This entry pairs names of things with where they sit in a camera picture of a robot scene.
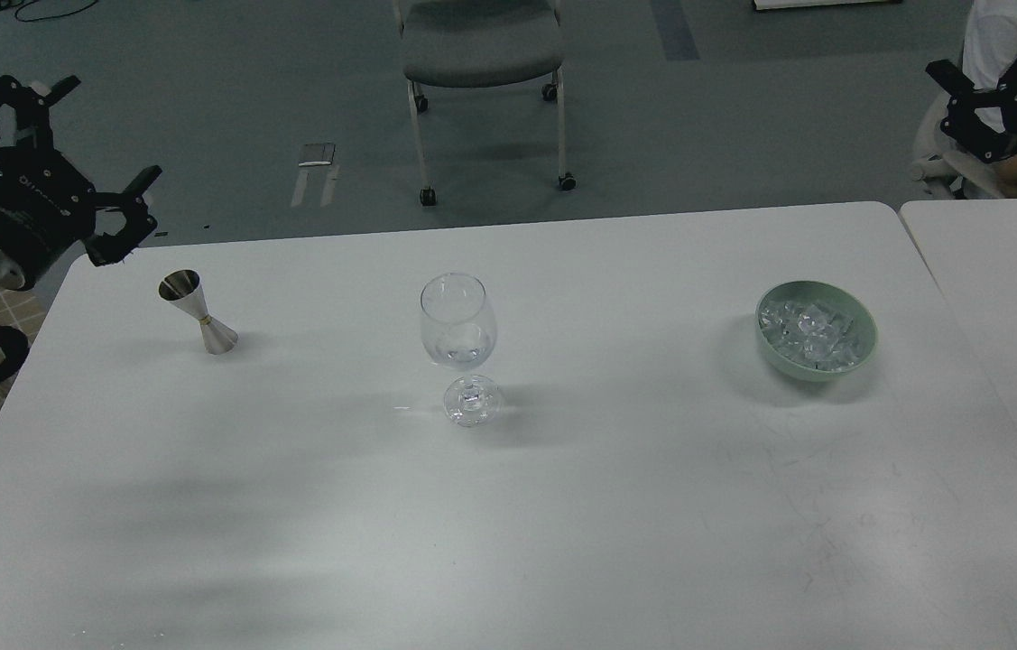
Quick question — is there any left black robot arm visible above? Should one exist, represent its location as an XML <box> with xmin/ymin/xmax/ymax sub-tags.
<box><xmin>0</xmin><ymin>75</ymin><xmax>162</xmax><ymax>385</ymax></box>

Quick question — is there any steel double jigger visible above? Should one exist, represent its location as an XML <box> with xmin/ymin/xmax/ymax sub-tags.
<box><xmin>157</xmin><ymin>270</ymin><xmax>237</xmax><ymax>355</ymax></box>

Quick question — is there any clear wine glass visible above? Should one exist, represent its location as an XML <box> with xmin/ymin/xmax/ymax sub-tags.
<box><xmin>419</xmin><ymin>272</ymin><xmax>504</xmax><ymax>427</ymax></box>

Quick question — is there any green bowl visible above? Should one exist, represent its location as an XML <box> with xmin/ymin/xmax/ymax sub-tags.
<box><xmin>754</xmin><ymin>280</ymin><xmax>879</xmax><ymax>383</ymax></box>

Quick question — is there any white office chair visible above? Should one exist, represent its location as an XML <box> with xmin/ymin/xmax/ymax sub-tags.
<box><xmin>910</xmin><ymin>92</ymin><xmax>1004</xmax><ymax>200</ymax></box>

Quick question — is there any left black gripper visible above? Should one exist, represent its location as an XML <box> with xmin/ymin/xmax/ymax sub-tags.
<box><xmin>0</xmin><ymin>75</ymin><xmax>164</xmax><ymax>291</ymax></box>

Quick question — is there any grey office chair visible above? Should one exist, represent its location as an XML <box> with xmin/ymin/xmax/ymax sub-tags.
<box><xmin>392</xmin><ymin>1</ymin><xmax>578</xmax><ymax>206</ymax></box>

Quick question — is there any pile of ice cubes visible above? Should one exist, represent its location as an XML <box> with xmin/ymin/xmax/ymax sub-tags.
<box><xmin>757</xmin><ymin>299</ymin><xmax>872</xmax><ymax>373</ymax></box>

